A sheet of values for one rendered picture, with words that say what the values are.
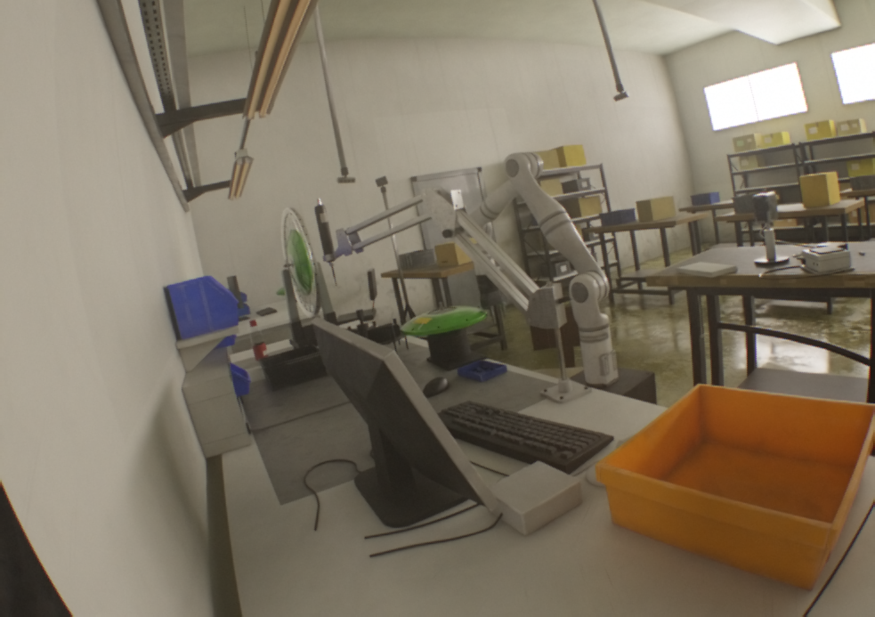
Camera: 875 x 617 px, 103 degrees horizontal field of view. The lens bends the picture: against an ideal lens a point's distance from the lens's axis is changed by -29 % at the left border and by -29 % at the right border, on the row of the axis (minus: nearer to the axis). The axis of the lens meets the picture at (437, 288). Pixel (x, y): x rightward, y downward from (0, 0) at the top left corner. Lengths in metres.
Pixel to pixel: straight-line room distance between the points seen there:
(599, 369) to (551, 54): 7.85
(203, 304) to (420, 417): 1.00
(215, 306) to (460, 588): 1.12
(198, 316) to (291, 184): 4.90
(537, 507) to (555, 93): 8.19
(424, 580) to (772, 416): 0.61
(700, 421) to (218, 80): 6.37
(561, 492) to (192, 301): 1.17
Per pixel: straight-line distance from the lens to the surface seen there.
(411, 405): 0.64
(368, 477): 1.02
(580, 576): 0.69
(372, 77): 7.02
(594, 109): 9.21
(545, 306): 1.17
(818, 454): 0.89
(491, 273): 1.23
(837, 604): 0.66
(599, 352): 1.41
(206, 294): 1.52
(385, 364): 0.61
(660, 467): 0.84
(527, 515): 0.75
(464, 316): 1.63
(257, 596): 0.81
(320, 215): 1.61
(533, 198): 1.43
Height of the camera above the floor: 1.39
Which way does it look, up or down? 7 degrees down
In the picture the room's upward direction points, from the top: 12 degrees counter-clockwise
